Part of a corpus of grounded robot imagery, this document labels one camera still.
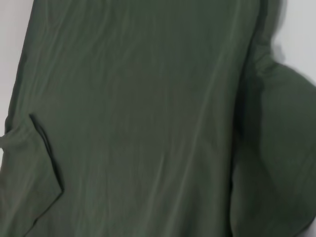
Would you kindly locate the dark green shirt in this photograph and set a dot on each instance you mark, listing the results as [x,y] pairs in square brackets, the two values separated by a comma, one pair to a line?
[148,123]

